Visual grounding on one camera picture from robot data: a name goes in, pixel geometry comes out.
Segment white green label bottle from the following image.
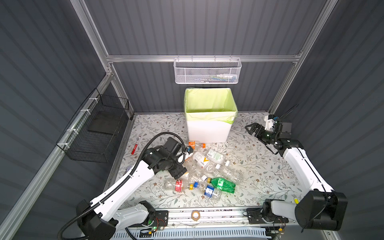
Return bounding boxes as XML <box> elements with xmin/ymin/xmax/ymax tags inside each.
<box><xmin>206</xmin><ymin>149</ymin><xmax>230</xmax><ymax>166</ymax></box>

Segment green bin liner bag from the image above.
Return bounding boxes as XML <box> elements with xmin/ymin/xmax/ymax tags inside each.
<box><xmin>184</xmin><ymin>88</ymin><xmax>238</xmax><ymax>124</ymax></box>

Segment red marker pen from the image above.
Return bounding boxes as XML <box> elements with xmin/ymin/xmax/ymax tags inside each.
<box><xmin>131</xmin><ymin>136</ymin><xmax>142</xmax><ymax>155</ymax></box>

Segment blue label clear bottle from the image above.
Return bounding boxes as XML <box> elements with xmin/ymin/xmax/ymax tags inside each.
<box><xmin>189</xmin><ymin>182</ymin><xmax>222</xmax><ymax>201</ymax></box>

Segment left black cable conduit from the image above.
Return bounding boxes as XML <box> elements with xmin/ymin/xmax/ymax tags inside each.
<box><xmin>56</xmin><ymin>131</ymin><xmax>187</xmax><ymax>240</ymax></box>

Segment orange cap bottle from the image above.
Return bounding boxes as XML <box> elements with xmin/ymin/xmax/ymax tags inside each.
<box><xmin>185</xmin><ymin>141</ymin><xmax>206</xmax><ymax>151</ymax></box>

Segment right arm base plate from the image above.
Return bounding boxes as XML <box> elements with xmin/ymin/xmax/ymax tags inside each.
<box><xmin>245</xmin><ymin>207</ymin><xmax>289</xmax><ymax>225</ymax></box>

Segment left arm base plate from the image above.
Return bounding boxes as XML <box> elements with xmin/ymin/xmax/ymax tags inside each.
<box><xmin>129</xmin><ymin>210</ymin><xmax>169</xmax><ymax>228</ymax></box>

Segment red label clear bottle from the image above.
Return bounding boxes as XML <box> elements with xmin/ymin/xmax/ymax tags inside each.
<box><xmin>164</xmin><ymin>178</ymin><xmax>194</xmax><ymax>193</ymax></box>

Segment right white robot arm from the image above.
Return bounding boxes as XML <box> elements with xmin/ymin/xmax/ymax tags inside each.
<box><xmin>245</xmin><ymin>118</ymin><xmax>348</xmax><ymax>231</ymax></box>

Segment small bottle in white basket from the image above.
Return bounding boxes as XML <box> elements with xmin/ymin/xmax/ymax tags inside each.
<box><xmin>213</xmin><ymin>74</ymin><xmax>238</xmax><ymax>82</ymax></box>

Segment green sprite bottle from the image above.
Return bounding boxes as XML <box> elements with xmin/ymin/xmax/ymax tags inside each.
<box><xmin>207</xmin><ymin>177</ymin><xmax>236</xmax><ymax>194</ymax></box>

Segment clear bottle white cap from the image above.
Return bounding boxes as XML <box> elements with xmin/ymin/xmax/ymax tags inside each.
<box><xmin>223</xmin><ymin>160</ymin><xmax>244</xmax><ymax>184</ymax></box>

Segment white perforated cable tray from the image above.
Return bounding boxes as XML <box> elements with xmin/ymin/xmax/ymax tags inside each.
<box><xmin>112</xmin><ymin>227</ymin><xmax>272</xmax><ymax>240</ymax></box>

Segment roll of tape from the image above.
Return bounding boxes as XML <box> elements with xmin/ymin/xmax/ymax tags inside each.
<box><xmin>191</xmin><ymin>211</ymin><xmax>201</xmax><ymax>222</ymax></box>

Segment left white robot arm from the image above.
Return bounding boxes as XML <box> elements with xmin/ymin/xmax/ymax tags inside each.
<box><xmin>76</xmin><ymin>137</ymin><xmax>194</xmax><ymax>240</ymax></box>

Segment white waste bin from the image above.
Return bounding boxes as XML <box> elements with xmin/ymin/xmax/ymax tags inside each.
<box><xmin>185</xmin><ymin>87</ymin><xmax>238</xmax><ymax>144</ymax></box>

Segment white yellow label bottle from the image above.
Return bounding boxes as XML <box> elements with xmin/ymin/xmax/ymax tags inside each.
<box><xmin>187</xmin><ymin>152</ymin><xmax>210</xmax><ymax>170</ymax></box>

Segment white wire mesh basket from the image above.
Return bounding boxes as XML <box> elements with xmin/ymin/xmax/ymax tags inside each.
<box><xmin>173</xmin><ymin>58</ymin><xmax>242</xmax><ymax>85</ymax></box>

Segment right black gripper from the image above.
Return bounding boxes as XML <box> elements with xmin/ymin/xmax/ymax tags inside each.
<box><xmin>245</xmin><ymin>123</ymin><xmax>278</xmax><ymax>145</ymax></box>

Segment black wire mesh basket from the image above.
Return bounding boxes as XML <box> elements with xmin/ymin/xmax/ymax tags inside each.
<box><xmin>57</xmin><ymin>89</ymin><xmax>130</xmax><ymax>164</ymax></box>

